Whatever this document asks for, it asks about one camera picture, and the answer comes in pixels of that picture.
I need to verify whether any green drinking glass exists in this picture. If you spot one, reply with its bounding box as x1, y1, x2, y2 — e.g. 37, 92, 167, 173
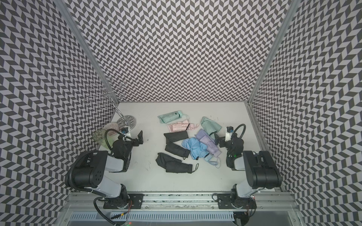
92, 129, 114, 150

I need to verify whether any lavender sleeved umbrella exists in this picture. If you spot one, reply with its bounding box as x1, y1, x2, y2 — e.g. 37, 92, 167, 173
200, 136, 221, 157

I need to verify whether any black sleeve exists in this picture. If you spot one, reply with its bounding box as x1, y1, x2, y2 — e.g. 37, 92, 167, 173
156, 153, 182, 169
164, 131, 189, 143

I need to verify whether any ribbed glass bowl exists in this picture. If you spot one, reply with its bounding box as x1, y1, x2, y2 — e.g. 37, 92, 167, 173
103, 122, 119, 136

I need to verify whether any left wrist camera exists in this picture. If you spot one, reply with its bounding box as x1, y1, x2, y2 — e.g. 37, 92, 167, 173
121, 127, 132, 140

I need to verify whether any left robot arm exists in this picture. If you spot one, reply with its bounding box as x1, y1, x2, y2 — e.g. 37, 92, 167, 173
65, 127, 144, 210

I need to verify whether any wire glass rack stand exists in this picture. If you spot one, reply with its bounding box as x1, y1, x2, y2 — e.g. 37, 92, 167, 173
83, 77, 137, 131

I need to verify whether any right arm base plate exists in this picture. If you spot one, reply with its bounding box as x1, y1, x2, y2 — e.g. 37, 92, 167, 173
211, 193, 257, 210

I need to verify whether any pink sleeved umbrella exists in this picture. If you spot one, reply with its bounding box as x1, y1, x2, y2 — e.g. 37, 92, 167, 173
167, 120, 199, 132

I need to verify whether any blue sleeved umbrella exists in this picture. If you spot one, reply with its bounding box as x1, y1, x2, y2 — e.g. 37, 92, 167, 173
182, 137, 221, 169

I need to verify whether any mint green sleeved umbrella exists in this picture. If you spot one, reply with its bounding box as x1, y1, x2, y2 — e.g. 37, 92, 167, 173
200, 116, 222, 139

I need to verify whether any black sleeved umbrella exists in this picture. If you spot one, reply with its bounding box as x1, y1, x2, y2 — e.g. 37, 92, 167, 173
166, 162, 199, 174
165, 143, 190, 159

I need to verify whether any lavender sleeve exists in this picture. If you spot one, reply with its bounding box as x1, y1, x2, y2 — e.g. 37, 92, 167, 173
195, 129, 210, 142

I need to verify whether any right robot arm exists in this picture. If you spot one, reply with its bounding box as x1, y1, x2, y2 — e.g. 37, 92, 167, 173
211, 124, 282, 210

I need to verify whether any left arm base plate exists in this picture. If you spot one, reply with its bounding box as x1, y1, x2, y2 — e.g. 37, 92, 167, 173
103, 193, 144, 210

